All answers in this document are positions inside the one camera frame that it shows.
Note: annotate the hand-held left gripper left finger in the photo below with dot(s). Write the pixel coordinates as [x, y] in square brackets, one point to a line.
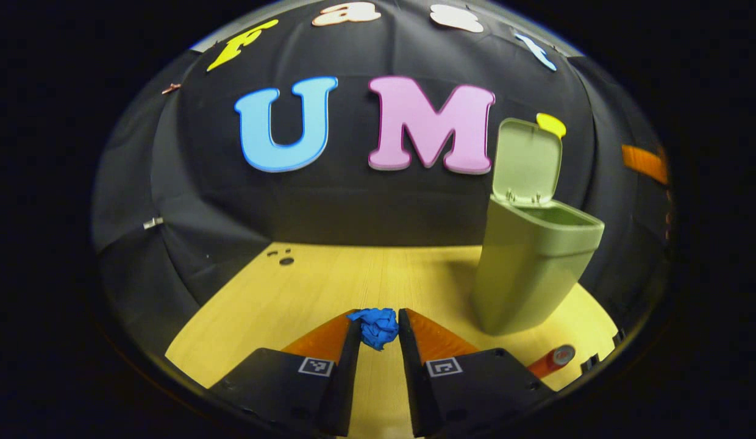
[344, 390]

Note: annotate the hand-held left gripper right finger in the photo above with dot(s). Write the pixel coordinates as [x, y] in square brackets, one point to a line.
[414, 390]

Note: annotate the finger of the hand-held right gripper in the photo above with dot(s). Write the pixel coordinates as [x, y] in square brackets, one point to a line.
[645, 162]

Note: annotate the blue paper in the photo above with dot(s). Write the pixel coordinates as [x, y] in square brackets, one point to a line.
[378, 328]

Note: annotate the red pop can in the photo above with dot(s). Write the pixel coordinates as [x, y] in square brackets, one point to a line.
[552, 361]

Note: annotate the green desktop garbage bin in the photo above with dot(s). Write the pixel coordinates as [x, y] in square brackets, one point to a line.
[530, 268]

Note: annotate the wooden desktop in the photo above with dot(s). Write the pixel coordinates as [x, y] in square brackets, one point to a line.
[292, 305]

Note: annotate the black backdrop cloth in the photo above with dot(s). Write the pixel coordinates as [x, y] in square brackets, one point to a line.
[353, 201]

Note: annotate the small silver clip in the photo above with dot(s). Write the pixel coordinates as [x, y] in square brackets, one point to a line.
[152, 223]

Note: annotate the small copper clip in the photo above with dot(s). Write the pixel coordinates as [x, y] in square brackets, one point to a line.
[171, 88]

